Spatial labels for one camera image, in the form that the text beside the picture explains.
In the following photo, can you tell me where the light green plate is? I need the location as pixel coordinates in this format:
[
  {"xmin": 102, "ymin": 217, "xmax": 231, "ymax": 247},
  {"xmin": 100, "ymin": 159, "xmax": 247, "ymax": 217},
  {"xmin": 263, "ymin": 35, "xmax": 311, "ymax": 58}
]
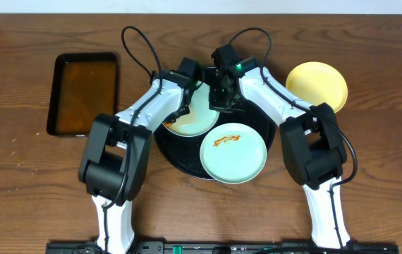
[
  {"xmin": 200, "ymin": 123, "xmax": 267, "ymax": 184},
  {"xmin": 165, "ymin": 82, "xmax": 219, "ymax": 137}
]

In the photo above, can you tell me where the yellow plate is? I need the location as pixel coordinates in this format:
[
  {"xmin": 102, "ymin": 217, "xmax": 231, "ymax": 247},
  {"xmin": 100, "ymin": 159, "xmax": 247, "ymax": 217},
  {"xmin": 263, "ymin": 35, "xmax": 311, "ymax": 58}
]
[{"xmin": 286, "ymin": 61, "xmax": 348, "ymax": 113}]

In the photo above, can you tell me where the green and orange sponge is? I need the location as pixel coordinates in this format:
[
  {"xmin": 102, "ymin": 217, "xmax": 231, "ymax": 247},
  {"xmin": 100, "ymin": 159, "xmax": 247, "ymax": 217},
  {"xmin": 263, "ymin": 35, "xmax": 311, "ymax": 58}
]
[{"xmin": 163, "ymin": 122, "xmax": 175, "ymax": 128}]

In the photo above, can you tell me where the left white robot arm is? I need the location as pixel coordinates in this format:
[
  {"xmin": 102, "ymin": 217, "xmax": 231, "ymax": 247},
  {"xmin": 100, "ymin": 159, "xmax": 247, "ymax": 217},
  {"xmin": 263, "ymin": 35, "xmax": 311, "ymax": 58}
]
[{"xmin": 78, "ymin": 71, "xmax": 200, "ymax": 253}]

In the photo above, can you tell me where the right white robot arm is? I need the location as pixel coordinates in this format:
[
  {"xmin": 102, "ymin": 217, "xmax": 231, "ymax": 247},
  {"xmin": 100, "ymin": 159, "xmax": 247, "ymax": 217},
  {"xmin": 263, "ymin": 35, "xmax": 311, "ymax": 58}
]
[{"xmin": 209, "ymin": 57, "xmax": 354, "ymax": 249}]

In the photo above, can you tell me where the round black serving tray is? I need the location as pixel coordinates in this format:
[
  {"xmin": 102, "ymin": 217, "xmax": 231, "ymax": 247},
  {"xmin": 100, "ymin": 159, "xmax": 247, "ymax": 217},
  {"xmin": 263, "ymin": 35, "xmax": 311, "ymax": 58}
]
[{"xmin": 153, "ymin": 66, "xmax": 278, "ymax": 181}]

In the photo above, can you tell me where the black rectangular water tray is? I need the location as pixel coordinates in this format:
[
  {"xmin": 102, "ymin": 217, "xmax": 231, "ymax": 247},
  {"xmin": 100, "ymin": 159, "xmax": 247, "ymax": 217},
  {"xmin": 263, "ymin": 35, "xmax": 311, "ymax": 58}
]
[{"xmin": 47, "ymin": 52, "xmax": 119, "ymax": 137}]

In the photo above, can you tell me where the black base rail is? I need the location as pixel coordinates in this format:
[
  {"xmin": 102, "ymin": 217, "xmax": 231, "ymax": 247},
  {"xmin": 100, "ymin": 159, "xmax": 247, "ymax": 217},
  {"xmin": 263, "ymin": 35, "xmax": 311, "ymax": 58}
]
[{"xmin": 44, "ymin": 241, "xmax": 399, "ymax": 254}]

